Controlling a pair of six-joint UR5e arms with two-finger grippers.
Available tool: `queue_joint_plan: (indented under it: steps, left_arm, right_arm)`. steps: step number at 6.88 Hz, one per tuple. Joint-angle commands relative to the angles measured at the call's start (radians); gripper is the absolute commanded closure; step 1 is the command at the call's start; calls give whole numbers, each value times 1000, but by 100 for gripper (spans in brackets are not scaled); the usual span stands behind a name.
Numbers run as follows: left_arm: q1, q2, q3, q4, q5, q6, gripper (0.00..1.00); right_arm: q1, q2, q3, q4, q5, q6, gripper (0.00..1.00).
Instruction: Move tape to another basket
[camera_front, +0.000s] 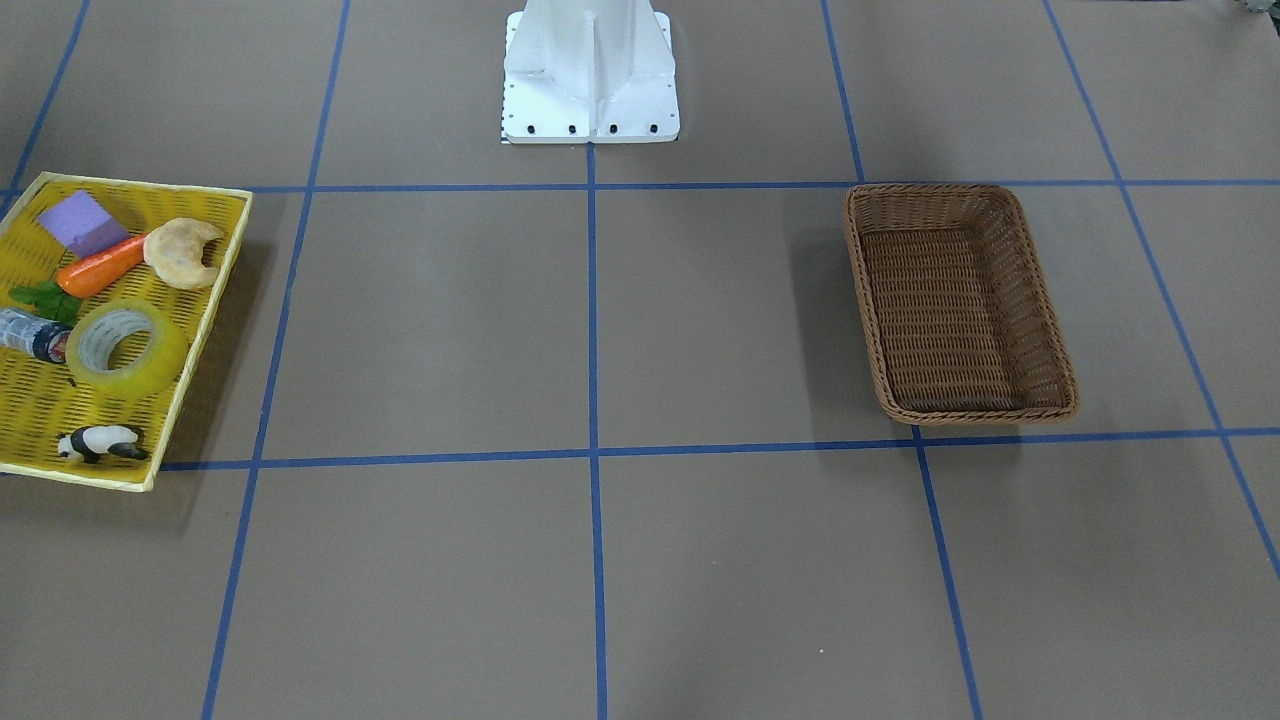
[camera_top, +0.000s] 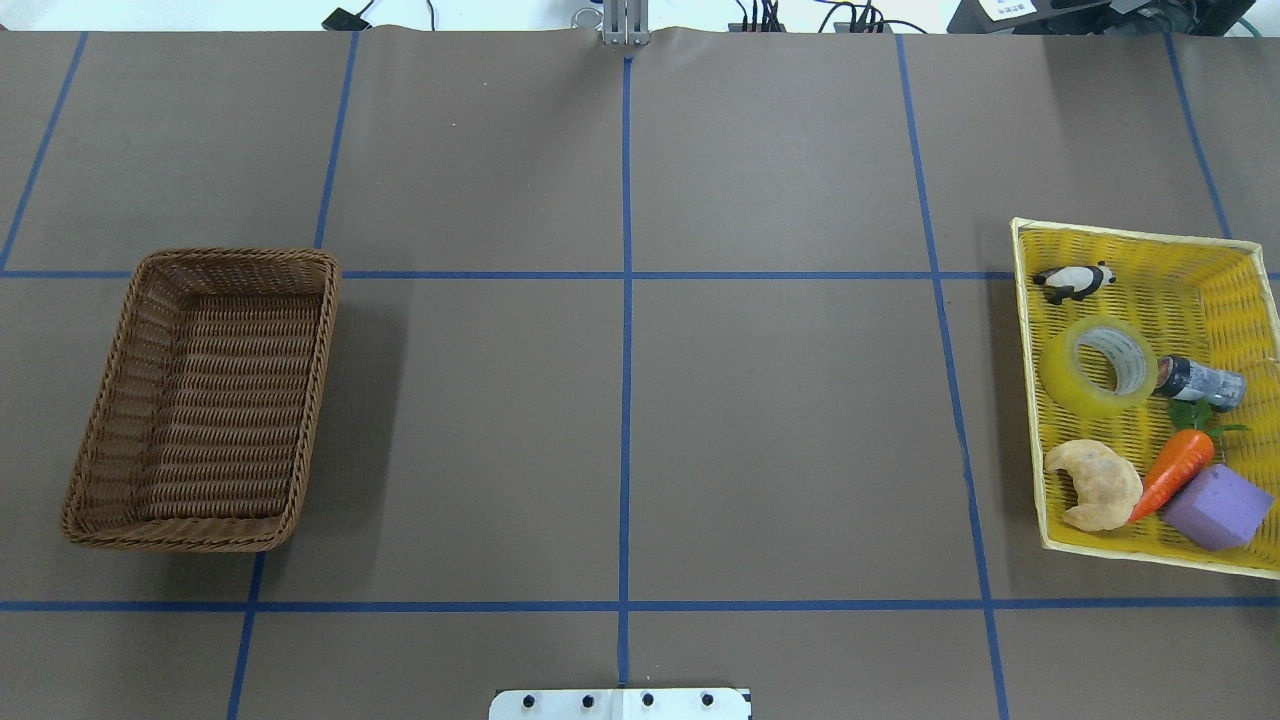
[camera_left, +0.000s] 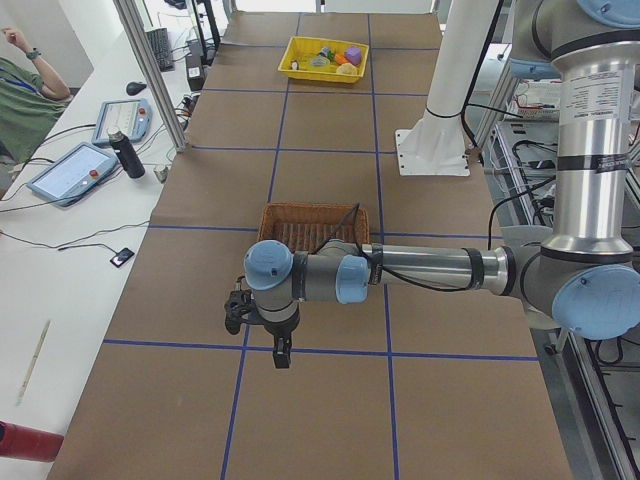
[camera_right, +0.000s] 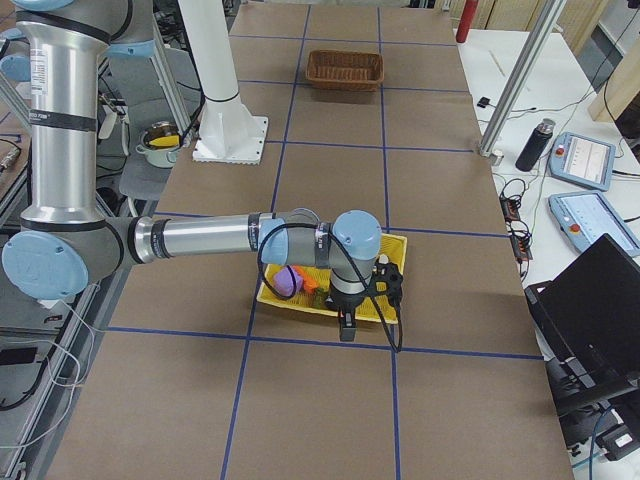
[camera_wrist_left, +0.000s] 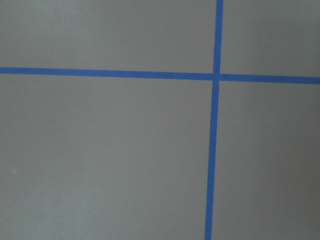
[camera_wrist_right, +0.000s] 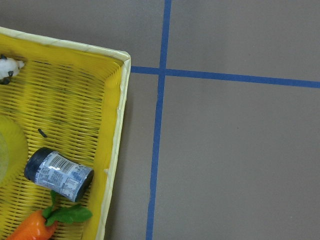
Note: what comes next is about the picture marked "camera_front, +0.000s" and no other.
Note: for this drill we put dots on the orange toy carrot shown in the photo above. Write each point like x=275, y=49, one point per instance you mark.
x=60, y=298

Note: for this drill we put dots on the yellow woven plastic basket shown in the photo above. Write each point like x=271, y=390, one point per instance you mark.
x=41, y=400

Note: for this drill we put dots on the brown wicker basket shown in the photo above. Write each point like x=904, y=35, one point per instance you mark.
x=957, y=316

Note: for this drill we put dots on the toy croissant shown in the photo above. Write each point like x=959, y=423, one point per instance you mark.
x=175, y=251

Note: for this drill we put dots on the toy panda figure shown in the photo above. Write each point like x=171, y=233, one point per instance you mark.
x=91, y=444

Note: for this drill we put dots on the small plastic bottle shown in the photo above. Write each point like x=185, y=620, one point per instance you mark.
x=44, y=339

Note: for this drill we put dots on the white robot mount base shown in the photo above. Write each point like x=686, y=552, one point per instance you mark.
x=589, y=72

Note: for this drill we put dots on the yellow clear tape roll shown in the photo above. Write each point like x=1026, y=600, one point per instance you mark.
x=92, y=342

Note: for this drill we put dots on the purple foam block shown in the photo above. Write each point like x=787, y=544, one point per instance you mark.
x=82, y=226

